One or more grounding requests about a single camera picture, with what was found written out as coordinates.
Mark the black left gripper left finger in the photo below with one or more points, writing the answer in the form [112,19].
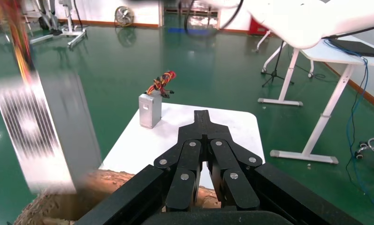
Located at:
[183,174]

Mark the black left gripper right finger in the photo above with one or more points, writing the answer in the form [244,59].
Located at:
[233,180]

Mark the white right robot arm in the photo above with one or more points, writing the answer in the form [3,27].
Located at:
[314,18]

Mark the black tripod stand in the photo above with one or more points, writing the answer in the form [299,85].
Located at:
[275,74]

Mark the wooden stump basket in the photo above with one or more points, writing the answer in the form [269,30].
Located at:
[50,205]

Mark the white desk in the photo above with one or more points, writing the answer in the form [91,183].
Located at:
[317,54]

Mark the red box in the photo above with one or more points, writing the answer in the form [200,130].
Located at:
[256,28]

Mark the round floor fan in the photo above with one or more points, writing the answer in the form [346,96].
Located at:
[124,16]

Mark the black laptop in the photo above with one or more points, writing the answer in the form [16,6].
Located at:
[357,48]

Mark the white floor stand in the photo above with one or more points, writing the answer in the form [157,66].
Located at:
[70,18]

